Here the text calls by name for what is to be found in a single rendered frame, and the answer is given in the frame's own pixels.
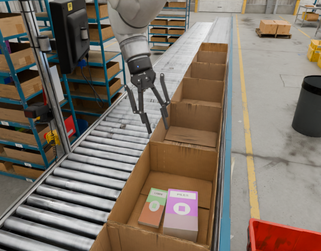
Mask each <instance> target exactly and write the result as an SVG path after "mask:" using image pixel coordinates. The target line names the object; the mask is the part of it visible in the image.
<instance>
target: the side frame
mask: <svg viewBox="0 0 321 251"><path fill-rule="evenodd" d="M232 57H233V17H232V18H231V36H230V55H229V74H228V92H227V111H226V129H225V148H224V166H223V184H222V203H221V221H220V240H219V251H230V224H231V140H232Z"/></svg>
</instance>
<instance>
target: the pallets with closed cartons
mask: <svg viewBox="0 0 321 251"><path fill-rule="evenodd" d="M290 29H291V25H290V24H288V22H286V21H284V20H273V21H272V20H261V21H260V26H259V28H256V30H255V31H256V33H257V34H258V35H259V37H260V38H281V39H291V37H292V34H290V33H289V32H290ZM261 36H274V37H261ZM276 36H286V37H287V36H289V38H285V37H276Z"/></svg>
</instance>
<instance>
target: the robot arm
mask: <svg viewBox="0 0 321 251"><path fill-rule="evenodd" d="M166 1H167V0H107V9H108V16H109V21H110V24H111V28H112V31H113V34H114V36H115V38H116V40H117V41H118V43H119V46H120V50H121V53H122V56H123V59H124V62H126V63H127V65H128V69H129V72H130V76H131V81H130V82H129V83H128V84H125V85H124V88H125V89H126V91H127V93H128V96H129V100H130V104H131V107H132V111H133V114H139V115H140V117H141V121H142V123H143V124H146V127H147V131H148V134H151V133H152V130H151V126H150V123H149V119H148V116H147V113H144V96H143V92H144V89H146V88H151V90H152V91H153V93H154V95H155V96H156V98H157V100H158V102H159V103H160V105H161V108H160V112H161V116H162V119H163V123H164V126H165V129H168V128H169V127H168V124H167V120H166V118H167V117H168V112H167V108H166V107H167V106H168V105H169V104H170V103H171V101H170V98H169V95H168V91H167V88H166V85H165V81H164V78H165V75H164V73H161V74H156V72H155V71H154V70H153V66H152V63H151V59H150V56H151V51H150V48H149V44H148V40H147V36H146V31H147V29H148V25H149V23H150V22H151V21H153V20H154V19H155V18H156V17H157V15H158V14H159V13H160V11H161V10H162V8H163V7H164V5H165V3H166ZM156 77H157V78H158V80H160V84H161V87H162V90H163V94H164V97H165V100H166V102H164V101H163V99H162V98H161V96H160V94H159V92H158V91H157V89H156V87H155V85H154V82H155V79H156ZM132 84H133V85H134V86H136V87H137V88H138V104H139V110H138V109H137V105H136V101H135V98H134V94H133V91H132V88H133V87H132Z"/></svg>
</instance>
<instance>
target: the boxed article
mask: <svg viewBox="0 0 321 251"><path fill-rule="evenodd" d="M167 195H168V191H165V190H160V189H156V188H151V190H150V192H149V195H148V197H147V200H146V203H145V205H144V208H143V210H142V213H141V215H140V218H139V220H138V223H139V224H143V225H147V226H151V227H155V228H159V225H160V222H161V218H162V215H163V212H164V208H165V205H166V202H167Z"/></svg>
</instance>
